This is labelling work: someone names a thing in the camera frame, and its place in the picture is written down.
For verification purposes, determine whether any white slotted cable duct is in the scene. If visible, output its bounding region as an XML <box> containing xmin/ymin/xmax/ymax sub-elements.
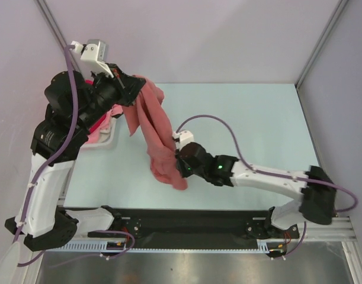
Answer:
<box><xmin>49</xmin><ymin>240</ymin><xmax>286</xmax><ymax>254</ymax></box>

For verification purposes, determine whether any aluminium corner post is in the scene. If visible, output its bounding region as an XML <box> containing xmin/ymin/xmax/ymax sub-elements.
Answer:
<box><xmin>35</xmin><ymin>0</ymin><xmax>73</xmax><ymax>59</ymax></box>
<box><xmin>294</xmin><ymin>0</ymin><xmax>349</xmax><ymax>91</ymax></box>

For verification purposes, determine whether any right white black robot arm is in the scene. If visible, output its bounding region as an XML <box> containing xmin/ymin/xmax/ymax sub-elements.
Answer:
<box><xmin>175</xmin><ymin>142</ymin><xmax>337</xmax><ymax>238</ymax></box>

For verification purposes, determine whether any crimson red t shirt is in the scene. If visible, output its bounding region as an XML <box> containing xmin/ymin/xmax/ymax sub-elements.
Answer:
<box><xmin>84</xmin><ymin>78</ymin><xmax>112</xmax><ymax>135</ymax></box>

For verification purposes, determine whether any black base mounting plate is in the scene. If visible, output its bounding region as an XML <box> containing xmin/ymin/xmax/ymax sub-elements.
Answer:
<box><xmin>86</xmin><ymin>206</ymin><xmax>299</xmax><ymax>250</ymax></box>

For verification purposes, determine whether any aluminium front rail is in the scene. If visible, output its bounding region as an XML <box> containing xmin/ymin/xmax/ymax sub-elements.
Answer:
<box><xmin>32</xmin><ymin>215</ymin><xmax>355</xmax><ymax>241</ymax></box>

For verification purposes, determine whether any salmon pink t shirt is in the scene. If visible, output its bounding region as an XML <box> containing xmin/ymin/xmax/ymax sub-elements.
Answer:
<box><xmin>122</xmin><ymin>78</ymin><xmax>188</xmax><ymax>191</ymax></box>

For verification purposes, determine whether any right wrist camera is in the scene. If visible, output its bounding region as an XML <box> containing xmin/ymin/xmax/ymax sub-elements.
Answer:
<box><xmin>172</xmin><ymin>130</ymin><xmax>194</xmax><ymax>148</ymax></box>

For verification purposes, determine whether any white plastic laundry basket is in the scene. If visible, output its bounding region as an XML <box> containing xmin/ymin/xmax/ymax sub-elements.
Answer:
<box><xmin>81</xmin><ymin>112</ymin><xmax>116</xmax><ymax>149</ymax></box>

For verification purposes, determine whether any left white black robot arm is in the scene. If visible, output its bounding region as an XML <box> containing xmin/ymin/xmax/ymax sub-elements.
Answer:
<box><xmin>5</xmin><ymin>64</ymin><xmax>146</xmax><ymax>252</ymax></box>

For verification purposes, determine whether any light pink t shirt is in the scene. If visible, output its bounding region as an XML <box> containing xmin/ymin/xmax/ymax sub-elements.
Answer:
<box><xmin>86</xmin><ymin>104</ymin><xmax>123</xmax><ymax>144</ymax></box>

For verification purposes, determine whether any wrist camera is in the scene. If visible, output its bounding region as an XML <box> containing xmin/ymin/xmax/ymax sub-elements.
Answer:
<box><xmin>172</xmin><ymin>130</ymin><xmax>194</xmax><ymax>148</ymax></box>
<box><xmin>71</xmin><ymin>39</ymin><xmax>111</xmax><ymax>76</ymax></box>

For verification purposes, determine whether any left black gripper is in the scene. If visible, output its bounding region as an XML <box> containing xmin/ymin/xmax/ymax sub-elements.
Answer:
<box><xmin>76</xmin><ymin>63</ymin><xmax>146</xmax><ymax>131</ymax></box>

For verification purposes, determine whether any left aluminium corner post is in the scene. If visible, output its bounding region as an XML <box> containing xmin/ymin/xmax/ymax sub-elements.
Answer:
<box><xmin>35</xmin><ymin>0</ymin><xmax>73</xmax><ymax>59</ymax></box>

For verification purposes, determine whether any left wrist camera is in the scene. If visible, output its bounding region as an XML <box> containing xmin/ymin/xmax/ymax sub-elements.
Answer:
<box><xmin>71</xmin><ymin>39</ymin><xmax>111</xmax><ymax>76</ymax></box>

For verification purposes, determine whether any right aluminium corner post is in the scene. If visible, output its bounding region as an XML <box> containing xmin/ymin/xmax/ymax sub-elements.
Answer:
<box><xmin>294</xmin><ymin>0</ymin><xmax>349</xmax><ymax>91</ymax></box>

